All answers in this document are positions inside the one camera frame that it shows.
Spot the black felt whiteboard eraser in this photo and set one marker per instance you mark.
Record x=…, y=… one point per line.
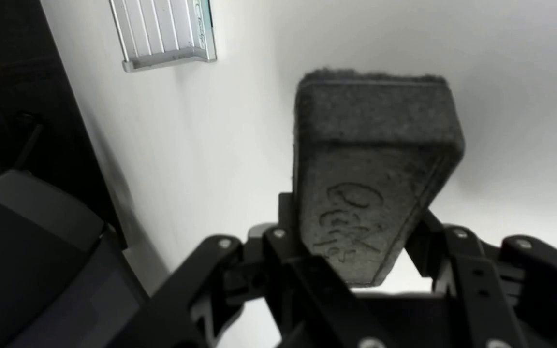
x=369, y=147

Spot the grey aluminium whiteboard tray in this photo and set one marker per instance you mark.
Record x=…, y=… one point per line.
x=164, y=29

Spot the large white whiteboard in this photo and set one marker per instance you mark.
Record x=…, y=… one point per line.
x=227, y=127

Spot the grey plastic panel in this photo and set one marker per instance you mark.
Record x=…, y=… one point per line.
x=53, y=218

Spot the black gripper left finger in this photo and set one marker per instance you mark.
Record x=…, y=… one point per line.
x=260, y=301

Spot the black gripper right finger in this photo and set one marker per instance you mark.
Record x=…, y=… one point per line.
x=518, y=290

